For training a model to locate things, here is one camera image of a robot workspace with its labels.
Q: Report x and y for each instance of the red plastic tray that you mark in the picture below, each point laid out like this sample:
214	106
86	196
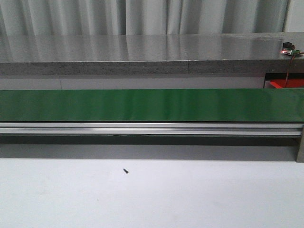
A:
293	83

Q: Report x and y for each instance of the aluminium conveyor frame rail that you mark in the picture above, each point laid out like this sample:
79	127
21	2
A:
154	141

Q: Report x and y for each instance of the grey curtain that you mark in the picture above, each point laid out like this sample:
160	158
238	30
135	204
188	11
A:
149	17

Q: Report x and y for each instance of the green conveyor belt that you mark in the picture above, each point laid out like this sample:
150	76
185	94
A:
153	105

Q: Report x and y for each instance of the grey stone counter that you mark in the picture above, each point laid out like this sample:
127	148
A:
148	54

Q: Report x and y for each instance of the small green circuit board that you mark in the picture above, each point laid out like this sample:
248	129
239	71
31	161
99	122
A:
288	48

